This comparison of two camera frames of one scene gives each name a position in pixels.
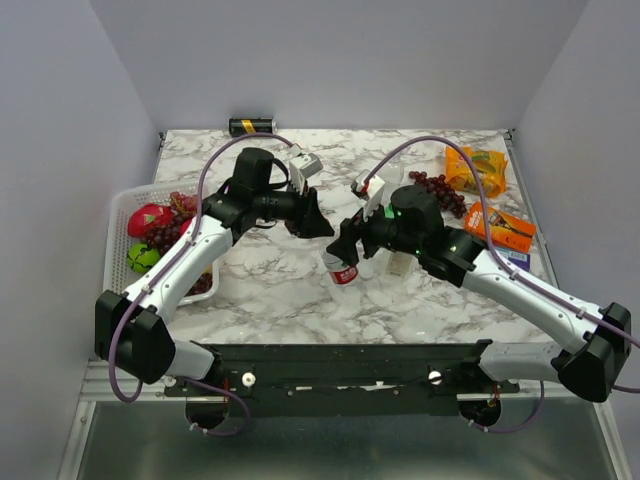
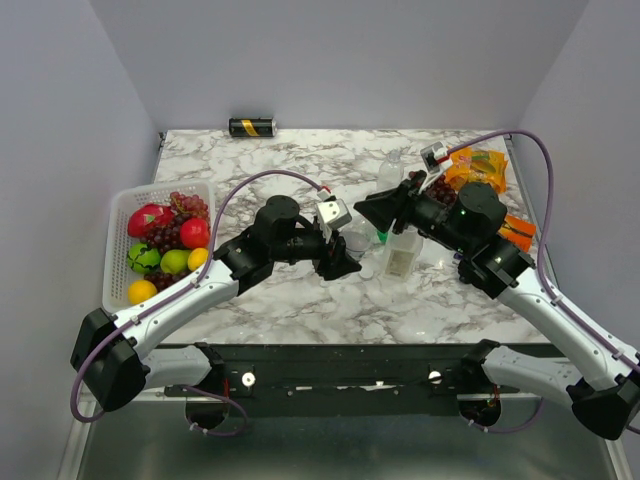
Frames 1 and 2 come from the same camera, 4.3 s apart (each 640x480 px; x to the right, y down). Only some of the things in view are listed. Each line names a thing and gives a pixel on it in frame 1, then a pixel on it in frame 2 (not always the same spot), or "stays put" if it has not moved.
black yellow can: (250, 125) stays put
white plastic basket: (118, 275) stays put
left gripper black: (307, 205) -> (338, 265)
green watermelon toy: (142, 258) stays put
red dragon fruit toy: (148, 216) stays put
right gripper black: (351, 230) -> (382, 208)
